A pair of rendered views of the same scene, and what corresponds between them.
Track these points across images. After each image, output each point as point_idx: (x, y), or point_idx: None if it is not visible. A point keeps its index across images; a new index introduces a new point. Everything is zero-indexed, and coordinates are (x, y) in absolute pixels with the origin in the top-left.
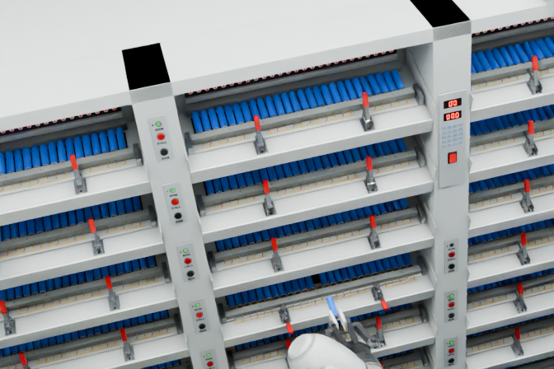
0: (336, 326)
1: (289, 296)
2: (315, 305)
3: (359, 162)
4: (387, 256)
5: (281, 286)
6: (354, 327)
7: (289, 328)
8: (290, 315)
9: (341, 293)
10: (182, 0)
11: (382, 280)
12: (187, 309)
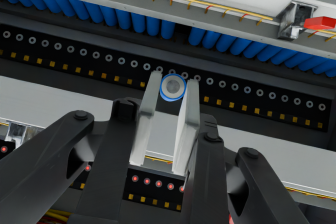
0: (183, 164)
1: (254, 40)
2: None
3: None
4: (0, 80)
5: (255, 49)
6: (91, 153)
7: (320, 27)
8: (281, 8)
9: None
10: None
11: None
12: None
